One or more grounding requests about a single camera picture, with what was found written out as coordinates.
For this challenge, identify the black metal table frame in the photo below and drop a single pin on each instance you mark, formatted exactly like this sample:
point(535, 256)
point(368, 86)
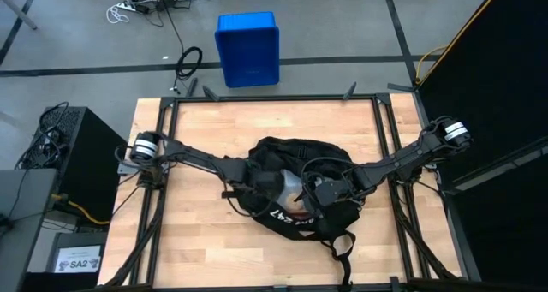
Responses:
point(274, 98)

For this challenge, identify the black backpack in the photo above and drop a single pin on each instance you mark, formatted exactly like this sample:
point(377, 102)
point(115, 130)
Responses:
point(299, 153)

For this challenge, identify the blue plastic bin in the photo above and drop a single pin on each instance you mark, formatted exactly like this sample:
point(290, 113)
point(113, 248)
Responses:
point(248, 50)

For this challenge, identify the mesh pouch with orange zipper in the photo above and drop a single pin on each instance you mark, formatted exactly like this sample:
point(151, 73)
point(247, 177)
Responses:
point(291, 187)

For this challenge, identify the black partition with yellow edge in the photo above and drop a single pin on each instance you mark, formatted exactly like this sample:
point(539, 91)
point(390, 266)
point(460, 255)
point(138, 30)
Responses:
point(501, 91)

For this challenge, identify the grey table leg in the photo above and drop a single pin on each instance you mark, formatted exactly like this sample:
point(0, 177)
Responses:
point(19, 11)

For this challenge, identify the black storage box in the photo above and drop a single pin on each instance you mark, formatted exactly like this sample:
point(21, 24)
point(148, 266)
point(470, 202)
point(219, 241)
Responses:
point(68, 238)

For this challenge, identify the grey desk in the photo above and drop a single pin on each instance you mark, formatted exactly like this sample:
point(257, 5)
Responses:
point(21, 223)

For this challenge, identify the white SA2 label sign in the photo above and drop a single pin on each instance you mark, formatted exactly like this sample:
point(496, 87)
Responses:
point(78, 259)

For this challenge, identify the black computer tower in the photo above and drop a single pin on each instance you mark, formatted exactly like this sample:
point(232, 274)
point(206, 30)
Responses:
point(85, 163)

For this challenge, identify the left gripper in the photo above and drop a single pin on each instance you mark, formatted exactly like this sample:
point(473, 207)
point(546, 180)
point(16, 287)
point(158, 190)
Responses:
point(265, 182)

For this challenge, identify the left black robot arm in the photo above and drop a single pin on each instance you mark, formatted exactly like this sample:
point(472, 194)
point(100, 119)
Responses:
point(201, 159)

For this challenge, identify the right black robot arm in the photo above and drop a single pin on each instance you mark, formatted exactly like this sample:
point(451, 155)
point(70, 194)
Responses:
point(394, 161)

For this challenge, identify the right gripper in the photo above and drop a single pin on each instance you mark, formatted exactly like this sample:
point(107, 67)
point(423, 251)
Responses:
point(331, 192)

